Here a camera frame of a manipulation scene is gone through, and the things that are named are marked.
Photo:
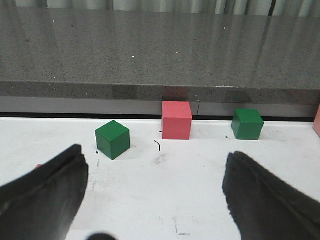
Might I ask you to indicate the green cube block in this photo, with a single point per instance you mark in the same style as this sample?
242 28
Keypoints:
247 124
112 139

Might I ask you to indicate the pink plastic bin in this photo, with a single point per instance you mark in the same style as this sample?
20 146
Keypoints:
316 123

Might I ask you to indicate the green cube block right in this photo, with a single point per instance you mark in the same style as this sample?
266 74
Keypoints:
247 124

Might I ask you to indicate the grey stone counter ledge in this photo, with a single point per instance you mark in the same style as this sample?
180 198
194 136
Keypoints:
77 61

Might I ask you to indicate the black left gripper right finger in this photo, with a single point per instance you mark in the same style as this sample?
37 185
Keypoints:
264 207

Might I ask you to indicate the large pink cube block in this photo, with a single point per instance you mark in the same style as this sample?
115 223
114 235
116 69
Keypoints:
37 166

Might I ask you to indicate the green cube block left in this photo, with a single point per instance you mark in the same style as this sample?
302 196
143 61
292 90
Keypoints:
112 139

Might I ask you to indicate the red cube block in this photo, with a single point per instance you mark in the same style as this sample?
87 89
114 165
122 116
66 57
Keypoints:
176 120

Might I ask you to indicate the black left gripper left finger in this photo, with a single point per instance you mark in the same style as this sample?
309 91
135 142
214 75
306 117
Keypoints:
43 204

